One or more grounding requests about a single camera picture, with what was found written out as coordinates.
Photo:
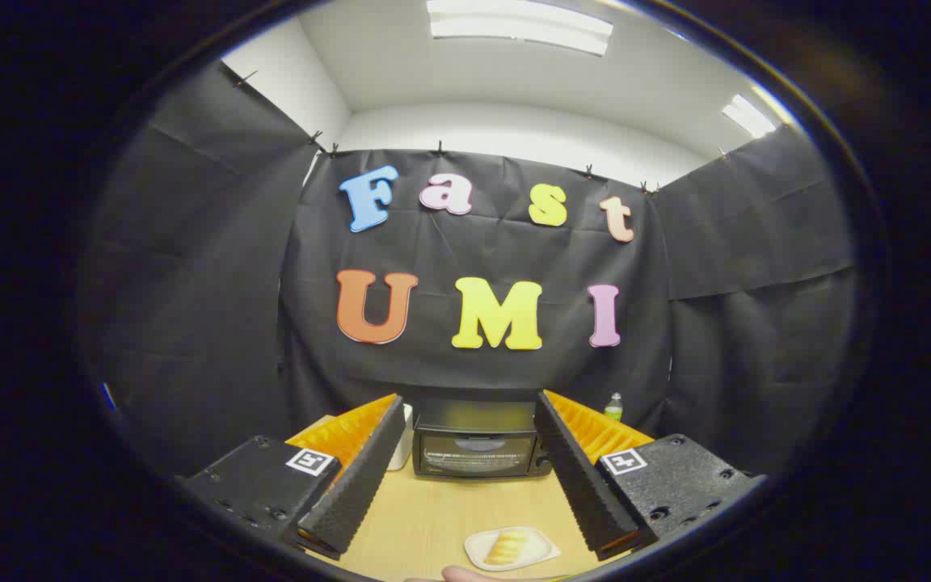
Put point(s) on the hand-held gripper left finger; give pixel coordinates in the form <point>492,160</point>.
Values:
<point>360,485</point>

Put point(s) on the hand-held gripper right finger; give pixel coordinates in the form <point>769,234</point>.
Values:
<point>583,485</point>

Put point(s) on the golden ridged bread roll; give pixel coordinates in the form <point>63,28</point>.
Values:
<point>506,547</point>

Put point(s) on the black toaster oven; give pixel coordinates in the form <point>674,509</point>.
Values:
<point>473,453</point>

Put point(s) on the white slot toaster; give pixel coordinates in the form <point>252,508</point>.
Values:
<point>401,444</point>

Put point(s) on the green drink bottle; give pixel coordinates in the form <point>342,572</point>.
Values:
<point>613,411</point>

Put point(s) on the white plastic plate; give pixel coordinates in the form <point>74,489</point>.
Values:
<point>473,554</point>

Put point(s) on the small ceiling light panel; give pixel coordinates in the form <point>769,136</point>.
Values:
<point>748,117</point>

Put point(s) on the long ceiling light panel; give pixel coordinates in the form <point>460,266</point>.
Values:
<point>514,24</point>

